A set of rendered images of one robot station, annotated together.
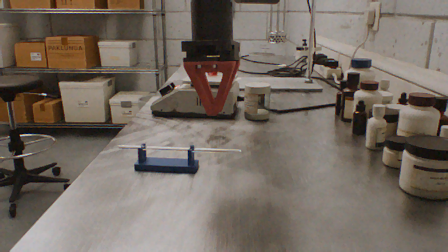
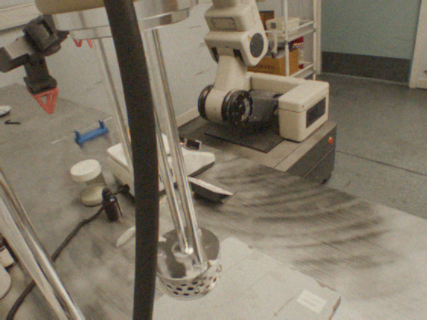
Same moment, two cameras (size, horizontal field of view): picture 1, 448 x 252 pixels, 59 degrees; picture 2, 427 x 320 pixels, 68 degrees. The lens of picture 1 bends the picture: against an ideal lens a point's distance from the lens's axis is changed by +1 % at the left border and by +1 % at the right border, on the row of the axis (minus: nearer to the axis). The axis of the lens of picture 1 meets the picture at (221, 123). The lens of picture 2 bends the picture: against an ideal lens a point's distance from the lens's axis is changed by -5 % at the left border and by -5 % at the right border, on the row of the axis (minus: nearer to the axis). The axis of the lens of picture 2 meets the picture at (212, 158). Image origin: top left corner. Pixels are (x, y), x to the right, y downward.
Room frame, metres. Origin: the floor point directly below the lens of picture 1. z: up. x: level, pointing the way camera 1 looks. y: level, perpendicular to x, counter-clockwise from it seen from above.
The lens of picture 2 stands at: (1.48, -0.31, 1.15)
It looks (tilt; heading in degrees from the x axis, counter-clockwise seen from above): 31 degrees down; 135
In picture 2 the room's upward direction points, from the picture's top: 9 degrees counter-clockwise
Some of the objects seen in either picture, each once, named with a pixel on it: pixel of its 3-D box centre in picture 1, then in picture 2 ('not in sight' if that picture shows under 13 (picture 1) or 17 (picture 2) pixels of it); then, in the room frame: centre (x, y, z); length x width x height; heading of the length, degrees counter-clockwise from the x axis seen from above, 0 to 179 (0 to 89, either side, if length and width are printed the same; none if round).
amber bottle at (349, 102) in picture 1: (351, 97); not in sight; (0.86, -0.29, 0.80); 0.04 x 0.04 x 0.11
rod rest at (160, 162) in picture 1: (166, 157); (90, 130); (0.58, 0.09, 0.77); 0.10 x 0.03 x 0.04; 83
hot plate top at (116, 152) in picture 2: (211, 78); (142, 148); (0.94, 0.02, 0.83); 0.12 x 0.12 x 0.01; 81
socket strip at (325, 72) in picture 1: (321, 65); not in sight; (1.61, -0.42, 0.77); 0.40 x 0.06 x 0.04; 178
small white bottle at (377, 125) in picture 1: (377, 127); not in sight; (0.68, -0.28, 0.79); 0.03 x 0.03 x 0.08
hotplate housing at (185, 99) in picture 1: (201, 95); (158, 161); (0.95, 0.05, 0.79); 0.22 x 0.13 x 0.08; 81
